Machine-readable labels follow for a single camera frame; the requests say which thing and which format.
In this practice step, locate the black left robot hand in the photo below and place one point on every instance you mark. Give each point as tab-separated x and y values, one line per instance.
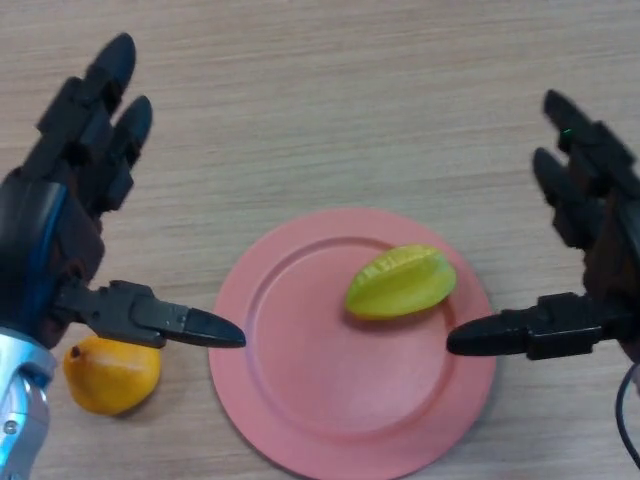
55	225

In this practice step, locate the pink round plate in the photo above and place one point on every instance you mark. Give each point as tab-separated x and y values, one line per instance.
350	390

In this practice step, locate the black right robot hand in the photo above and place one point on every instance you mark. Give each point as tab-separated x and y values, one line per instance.
565	325

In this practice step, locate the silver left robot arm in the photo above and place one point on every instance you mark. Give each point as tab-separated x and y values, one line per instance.
20	410

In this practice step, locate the orange pear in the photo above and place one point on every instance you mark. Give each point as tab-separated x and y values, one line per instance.
112	380

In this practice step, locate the yellow starfruit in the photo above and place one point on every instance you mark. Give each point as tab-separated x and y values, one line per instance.
400	287

